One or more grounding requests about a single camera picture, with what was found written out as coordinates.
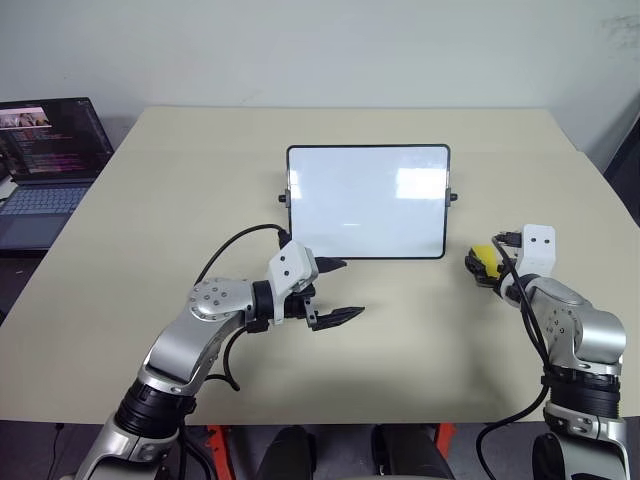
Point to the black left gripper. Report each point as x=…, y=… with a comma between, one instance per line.
x=300, y=305

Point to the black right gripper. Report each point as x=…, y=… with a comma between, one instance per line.
x=501, y=280

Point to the yellow whiteboard eraser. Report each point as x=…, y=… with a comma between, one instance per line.
x=485, y=257

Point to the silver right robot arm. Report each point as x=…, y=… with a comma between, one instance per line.
x=575, y=320

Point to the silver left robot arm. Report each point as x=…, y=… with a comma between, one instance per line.
x=215, y=300

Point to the black-framed tabletop whiteboard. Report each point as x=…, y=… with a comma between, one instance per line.
x=365, y=210

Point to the orange table leg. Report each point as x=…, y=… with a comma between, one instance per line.
x=444, y=436
x=217, y=450

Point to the dark rounded shape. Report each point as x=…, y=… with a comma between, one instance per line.
x=287, y=455
x=410, y=455

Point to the dark furniture panel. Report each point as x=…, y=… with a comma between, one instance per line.
x=627, y=165

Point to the open grey laptop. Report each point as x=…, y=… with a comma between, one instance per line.
x=50, y=150

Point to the dark side desk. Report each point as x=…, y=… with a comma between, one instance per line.
x=15, y=280

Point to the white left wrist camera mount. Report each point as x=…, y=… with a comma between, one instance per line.
x=290, y=265

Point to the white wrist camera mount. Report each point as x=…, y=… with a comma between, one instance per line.
x=290, y=265
x=537, y=250

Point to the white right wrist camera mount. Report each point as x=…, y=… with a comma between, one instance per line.
x=537, y=250

